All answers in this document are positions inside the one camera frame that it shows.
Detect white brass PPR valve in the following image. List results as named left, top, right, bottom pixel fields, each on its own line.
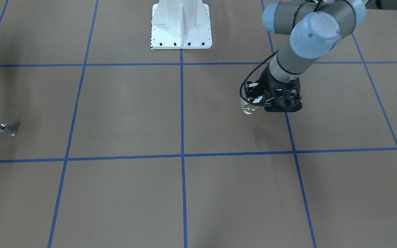
left=241, top=98, right=258, bottom=115

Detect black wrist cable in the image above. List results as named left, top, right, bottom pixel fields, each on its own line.
left=240, top=52, right=278, bottom=106

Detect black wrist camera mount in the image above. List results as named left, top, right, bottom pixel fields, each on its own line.
left=264, top=79, right=303, bottom=113

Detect white camera stand base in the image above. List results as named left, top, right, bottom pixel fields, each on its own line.
left=150, top=0, right=213, bottom=49

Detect grey metal pipe fitting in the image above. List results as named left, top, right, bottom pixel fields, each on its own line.
left=0, top=124, right=17, bottom=137

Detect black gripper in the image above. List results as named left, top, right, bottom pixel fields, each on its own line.
left=245, top=66, right=290, bottom=105

